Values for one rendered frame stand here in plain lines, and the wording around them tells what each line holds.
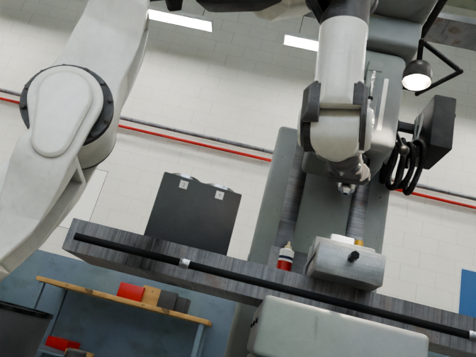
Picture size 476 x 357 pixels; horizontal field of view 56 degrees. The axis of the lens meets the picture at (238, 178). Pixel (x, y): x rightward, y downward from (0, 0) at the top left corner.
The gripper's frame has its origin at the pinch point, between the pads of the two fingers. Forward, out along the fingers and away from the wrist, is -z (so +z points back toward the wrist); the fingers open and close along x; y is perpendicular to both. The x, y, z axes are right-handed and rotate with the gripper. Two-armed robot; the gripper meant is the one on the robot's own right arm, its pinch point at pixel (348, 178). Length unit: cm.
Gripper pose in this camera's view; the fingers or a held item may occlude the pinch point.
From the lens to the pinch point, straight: 130.7
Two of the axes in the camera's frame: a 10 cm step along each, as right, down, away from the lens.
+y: -2.5, 9.0, -3.5
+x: -9.3, -1.1, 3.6
